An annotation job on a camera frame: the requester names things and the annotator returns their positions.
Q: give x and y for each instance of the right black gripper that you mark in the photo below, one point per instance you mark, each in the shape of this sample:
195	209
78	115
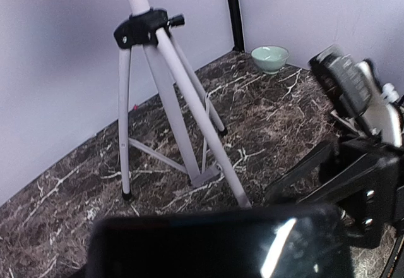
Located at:
361	176

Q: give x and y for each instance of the right black frame post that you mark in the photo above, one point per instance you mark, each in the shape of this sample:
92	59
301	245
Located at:
236	24

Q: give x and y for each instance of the white music stand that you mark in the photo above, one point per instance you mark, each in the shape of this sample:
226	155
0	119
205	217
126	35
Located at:
150	28

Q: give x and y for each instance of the black metronome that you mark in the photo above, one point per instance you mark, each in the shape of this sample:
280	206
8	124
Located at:
276	241

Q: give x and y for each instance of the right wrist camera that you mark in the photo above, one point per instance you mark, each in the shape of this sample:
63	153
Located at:
362	103

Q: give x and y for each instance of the pale green bowl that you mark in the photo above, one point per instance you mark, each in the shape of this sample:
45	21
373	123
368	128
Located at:
270	59

